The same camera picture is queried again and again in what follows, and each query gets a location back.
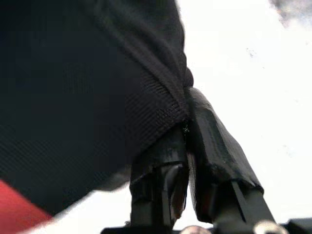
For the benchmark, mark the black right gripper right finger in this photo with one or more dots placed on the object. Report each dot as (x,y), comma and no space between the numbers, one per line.
(214,158)

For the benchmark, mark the black garment red trim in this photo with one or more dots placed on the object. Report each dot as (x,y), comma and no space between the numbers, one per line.
(85,97)

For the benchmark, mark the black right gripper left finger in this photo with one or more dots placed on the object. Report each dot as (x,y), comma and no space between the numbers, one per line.
(158,175)

